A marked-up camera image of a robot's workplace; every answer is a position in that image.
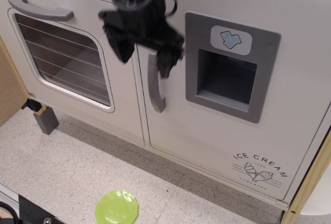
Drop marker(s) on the grey oven door handle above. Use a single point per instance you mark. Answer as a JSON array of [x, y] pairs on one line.
[[57, 14]]

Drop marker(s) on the white toy fridge door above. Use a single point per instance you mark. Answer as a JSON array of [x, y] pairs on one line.
[[267, 159]]

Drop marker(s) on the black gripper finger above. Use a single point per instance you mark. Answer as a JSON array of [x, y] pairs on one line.
[[167, 57], [120, 44]]

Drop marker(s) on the grey ice dispenser panel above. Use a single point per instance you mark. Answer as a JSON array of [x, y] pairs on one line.
[[228, 65]]

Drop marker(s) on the black base plate with screw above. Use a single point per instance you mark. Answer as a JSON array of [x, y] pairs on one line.
[[29, 212]]

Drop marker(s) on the grey kitchen leg block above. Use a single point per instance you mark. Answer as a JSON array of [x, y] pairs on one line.
[[47, 121]]

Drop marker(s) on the black clamp bracket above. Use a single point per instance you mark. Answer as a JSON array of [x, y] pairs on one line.
[[32, 105]]

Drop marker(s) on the white toy oven door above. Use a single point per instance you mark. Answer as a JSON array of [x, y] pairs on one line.
[[71, 66]]

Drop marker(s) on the green plastic plate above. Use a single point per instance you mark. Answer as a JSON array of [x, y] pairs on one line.
[[117, 206]]

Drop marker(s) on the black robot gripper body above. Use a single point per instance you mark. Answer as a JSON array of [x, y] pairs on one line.
[[147, 27]]

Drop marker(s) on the wooden left side panel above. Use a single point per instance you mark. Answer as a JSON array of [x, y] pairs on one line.
[[13, 91]]

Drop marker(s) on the wooden right side post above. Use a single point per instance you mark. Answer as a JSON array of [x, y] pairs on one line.
[[314, 174]]

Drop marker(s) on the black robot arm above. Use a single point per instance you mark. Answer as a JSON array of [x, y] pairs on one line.
[[133, 5]]

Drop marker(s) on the grey fridge door handle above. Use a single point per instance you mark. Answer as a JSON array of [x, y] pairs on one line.
[[157, 100]]

